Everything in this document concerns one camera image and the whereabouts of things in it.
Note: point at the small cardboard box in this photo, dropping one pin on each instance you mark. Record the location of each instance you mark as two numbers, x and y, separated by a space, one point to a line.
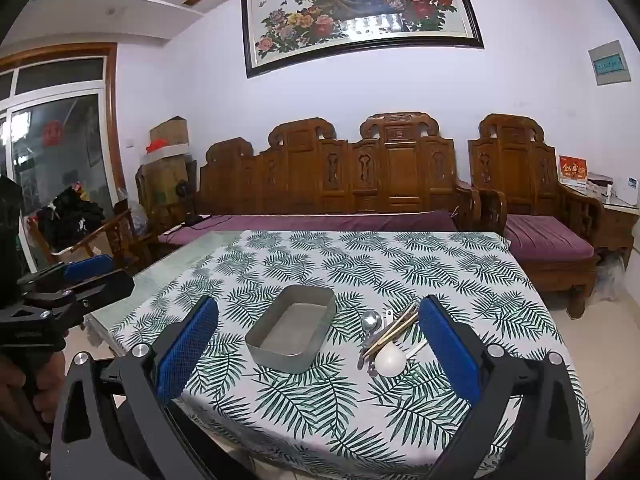
170 130

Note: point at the leaf print tablecloth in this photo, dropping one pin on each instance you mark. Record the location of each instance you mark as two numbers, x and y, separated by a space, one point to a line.
350 270

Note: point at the framed peacock flower painting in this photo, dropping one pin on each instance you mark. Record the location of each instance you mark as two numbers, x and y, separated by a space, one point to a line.
350 5

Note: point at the wooden side table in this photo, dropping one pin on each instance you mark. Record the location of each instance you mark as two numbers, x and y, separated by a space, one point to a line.
615 220

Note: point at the person's left hand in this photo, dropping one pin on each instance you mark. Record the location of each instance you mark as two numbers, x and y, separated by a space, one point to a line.
50 385

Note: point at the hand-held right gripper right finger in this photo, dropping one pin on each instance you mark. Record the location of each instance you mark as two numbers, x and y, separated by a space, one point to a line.
447 345

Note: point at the carved wooden armchair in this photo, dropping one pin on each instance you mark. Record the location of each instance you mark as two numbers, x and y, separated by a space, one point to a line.
515 160

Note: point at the carved wooden sofa bench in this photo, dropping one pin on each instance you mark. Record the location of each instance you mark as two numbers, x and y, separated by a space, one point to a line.
395 170

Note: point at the white flat box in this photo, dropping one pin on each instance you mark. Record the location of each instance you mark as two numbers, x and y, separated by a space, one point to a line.
167 154

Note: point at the grey wall electrical panel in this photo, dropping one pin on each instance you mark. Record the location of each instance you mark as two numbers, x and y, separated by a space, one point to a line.
609 62

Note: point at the dark brown chopstick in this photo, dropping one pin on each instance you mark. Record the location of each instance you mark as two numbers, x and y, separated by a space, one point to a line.
395 324

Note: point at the red printed box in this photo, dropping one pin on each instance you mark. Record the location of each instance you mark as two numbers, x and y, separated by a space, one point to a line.
572 170

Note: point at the pile of black clothes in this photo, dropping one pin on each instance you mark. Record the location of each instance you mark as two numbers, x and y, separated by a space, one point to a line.
70 220

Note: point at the small black fan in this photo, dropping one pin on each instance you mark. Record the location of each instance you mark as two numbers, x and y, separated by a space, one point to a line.
182 190

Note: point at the clear plastic bag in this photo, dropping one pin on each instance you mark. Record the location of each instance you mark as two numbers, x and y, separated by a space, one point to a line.
137 217

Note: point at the large cardboard box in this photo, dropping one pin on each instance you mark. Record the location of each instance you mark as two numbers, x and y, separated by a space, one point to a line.
165 185

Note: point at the white box with blue print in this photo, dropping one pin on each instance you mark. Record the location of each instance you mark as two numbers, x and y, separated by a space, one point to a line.
631 191

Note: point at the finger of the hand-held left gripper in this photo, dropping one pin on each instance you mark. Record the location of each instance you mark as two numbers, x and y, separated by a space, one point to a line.
100 287
87 267

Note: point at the plain wooden chair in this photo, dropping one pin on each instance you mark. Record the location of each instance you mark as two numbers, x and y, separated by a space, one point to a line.
117 235

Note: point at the purple armchair cushion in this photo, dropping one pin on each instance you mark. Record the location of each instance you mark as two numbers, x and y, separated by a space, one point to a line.
545 237

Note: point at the rectangular metal tray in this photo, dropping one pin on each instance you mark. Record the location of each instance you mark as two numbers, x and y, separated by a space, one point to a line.
290 327

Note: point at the red hanging decoration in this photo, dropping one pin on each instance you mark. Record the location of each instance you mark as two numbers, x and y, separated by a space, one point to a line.
52 132

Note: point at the glass sliding door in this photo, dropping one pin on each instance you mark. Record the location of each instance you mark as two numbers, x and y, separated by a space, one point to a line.
60 160

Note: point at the light bamboo chopstick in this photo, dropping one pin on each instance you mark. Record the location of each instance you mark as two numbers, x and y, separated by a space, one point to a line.
400 327
402 332

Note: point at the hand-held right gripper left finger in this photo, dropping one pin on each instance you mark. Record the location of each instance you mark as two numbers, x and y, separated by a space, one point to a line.
187 345

